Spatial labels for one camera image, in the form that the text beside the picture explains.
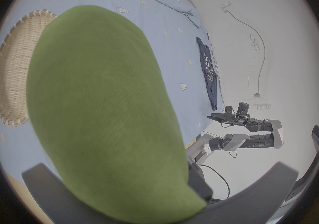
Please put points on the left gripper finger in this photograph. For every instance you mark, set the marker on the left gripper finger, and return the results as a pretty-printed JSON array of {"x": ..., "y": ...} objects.
[{"x": 199, "y": 183}]

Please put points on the dark blue T-shirt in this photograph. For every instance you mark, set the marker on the dark blue T-shirt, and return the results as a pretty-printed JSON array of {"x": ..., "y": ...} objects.
[{"x": 208, "y": 68}]

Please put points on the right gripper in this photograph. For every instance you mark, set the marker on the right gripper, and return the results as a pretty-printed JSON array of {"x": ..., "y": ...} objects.
[{"x": 230, "y": 119}]

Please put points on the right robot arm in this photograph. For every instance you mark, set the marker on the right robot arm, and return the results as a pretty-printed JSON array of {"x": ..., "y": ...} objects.
[{"x": 276, "y": 133}]

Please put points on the bed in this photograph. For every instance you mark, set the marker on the bed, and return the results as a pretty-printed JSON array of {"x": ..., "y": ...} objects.
[{"x": 174, "y": 56}]

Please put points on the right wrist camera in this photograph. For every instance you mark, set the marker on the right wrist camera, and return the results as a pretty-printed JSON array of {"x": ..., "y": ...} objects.
[{"x": 228, "y": 109}]

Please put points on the round woven basket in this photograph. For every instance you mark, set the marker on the round woven basket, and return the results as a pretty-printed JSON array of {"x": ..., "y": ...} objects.
[{"x": 17, "y": 63}]

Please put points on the green shorts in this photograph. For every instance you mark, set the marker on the green shorts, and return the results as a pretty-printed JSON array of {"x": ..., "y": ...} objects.
[{"x": 99, "y": 106}]

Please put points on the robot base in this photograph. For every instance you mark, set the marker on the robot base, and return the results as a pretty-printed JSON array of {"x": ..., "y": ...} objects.
[{"x": 199, "y": 145}]

